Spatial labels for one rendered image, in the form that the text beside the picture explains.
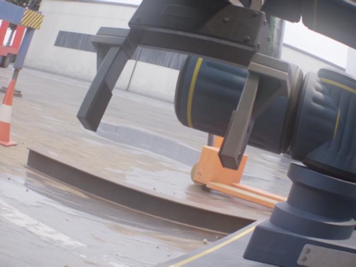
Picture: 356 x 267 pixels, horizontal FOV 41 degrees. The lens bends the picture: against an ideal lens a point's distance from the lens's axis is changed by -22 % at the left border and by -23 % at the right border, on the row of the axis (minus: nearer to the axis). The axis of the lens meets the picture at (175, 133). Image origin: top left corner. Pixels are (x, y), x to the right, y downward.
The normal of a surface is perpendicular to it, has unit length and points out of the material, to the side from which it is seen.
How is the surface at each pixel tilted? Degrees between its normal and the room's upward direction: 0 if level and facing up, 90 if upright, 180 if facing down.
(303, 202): 90
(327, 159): 90
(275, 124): 114
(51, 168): 90
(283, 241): 90
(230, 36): 65
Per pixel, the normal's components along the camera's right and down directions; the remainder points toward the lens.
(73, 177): -0.11, 0.04
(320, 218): 0.17, -0.88
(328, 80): -0.82, -0.20
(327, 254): -0.36, -0.04
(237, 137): -0.22, -0.44
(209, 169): -0.58, -0.11
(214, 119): -0.38, 0.66
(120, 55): 0.91, 0.23
